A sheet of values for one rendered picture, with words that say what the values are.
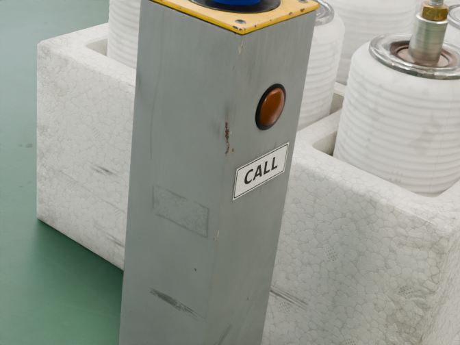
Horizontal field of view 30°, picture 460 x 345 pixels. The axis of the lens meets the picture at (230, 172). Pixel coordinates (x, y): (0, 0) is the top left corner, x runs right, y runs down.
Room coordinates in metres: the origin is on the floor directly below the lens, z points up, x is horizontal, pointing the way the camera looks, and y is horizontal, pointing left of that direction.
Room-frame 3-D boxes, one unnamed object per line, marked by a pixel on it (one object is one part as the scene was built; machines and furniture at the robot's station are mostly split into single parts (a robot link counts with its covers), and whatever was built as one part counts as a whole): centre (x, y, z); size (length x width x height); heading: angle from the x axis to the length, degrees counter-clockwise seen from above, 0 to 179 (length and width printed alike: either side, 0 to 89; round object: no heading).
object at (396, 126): (0.57, -0.12, 0.16); 0.10 x 0.10 x 0.18
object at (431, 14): (0.57, -0.12, 0.29); 0.02 x 0.02 x 0.01; 1
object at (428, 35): (0.57, -0.12, 0.26); 0.02 x 0.02 x 0.03
